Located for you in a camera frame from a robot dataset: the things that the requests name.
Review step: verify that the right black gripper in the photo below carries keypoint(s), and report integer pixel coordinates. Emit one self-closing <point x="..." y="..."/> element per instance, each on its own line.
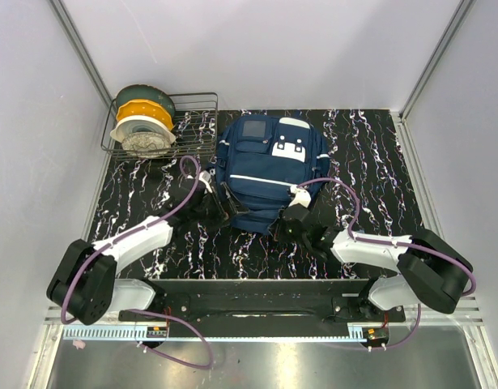
<point x="276" y="228"/>

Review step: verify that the grey patterned plate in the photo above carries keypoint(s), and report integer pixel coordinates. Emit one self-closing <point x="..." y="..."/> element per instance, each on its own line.
<point x="145" y="145"/>

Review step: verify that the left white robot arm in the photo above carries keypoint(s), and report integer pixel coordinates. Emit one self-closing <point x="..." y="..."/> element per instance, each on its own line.
<point x="85" y="286"/>

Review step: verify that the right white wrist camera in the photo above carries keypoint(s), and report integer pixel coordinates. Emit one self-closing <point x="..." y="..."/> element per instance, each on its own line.
<point x="300" y="196"/>

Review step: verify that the black wire dish rack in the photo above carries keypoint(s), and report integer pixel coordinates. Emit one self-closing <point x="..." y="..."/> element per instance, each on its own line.
<point x="195" y="128"/>

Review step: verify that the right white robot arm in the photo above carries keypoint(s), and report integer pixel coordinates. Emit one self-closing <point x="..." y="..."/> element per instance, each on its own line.
<point x="427" y="269"/>

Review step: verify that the navy blue student backpack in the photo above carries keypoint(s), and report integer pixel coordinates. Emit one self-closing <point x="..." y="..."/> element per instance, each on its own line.
<point x="260" y="158"/>

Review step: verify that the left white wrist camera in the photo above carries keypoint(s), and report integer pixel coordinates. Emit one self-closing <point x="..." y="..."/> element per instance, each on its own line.
<point x="205" y="183"/>

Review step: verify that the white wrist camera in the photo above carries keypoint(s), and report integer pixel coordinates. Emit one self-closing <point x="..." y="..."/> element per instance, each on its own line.
<point x="300" y="196"/>
<point x="205" y="183"/>

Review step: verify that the white plate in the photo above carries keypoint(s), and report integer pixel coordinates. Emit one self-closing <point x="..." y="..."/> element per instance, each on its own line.
<point x="140" y="124"/>

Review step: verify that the dark green plate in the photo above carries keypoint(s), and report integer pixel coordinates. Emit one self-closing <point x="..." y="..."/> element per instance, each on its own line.
<point x="146" y="92"/>

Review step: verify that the yellow plate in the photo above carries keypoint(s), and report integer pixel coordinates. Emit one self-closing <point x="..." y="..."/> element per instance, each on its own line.
<point x="148" y="108"/>

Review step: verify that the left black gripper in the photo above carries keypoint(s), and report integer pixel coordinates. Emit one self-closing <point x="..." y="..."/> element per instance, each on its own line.
<point x="224" y="211"/>

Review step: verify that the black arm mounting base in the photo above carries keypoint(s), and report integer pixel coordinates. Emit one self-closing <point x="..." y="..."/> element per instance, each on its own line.
<point x="270" y="309"/>

